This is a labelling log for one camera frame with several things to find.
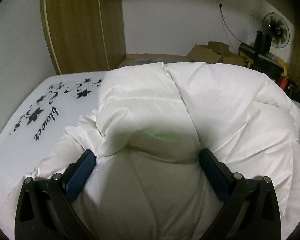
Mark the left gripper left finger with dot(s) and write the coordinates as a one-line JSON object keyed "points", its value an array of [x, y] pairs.
{"points": [[44, 208]]}

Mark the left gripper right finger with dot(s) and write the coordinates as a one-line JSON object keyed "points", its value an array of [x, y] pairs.
{"points": [[250, 208]]}

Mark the white puffer jacket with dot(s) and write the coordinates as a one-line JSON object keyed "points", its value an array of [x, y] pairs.
{"points": [[146, 132]]}

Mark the black yellow delivery box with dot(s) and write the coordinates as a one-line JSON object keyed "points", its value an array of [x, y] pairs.
{"points": [[250, 52]]}

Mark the brown cardboard box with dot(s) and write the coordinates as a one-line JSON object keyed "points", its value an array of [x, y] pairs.
{"points": [[215, 52]]}

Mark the black standing fan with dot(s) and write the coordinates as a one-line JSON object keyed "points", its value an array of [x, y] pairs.
{"points": [[275, 26]]}

